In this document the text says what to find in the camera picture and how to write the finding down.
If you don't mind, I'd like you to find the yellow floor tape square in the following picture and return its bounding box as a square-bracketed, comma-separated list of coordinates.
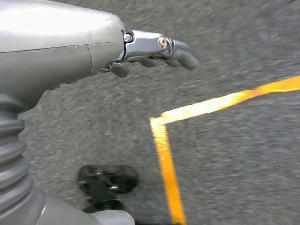
[149, 75, 300, 225]

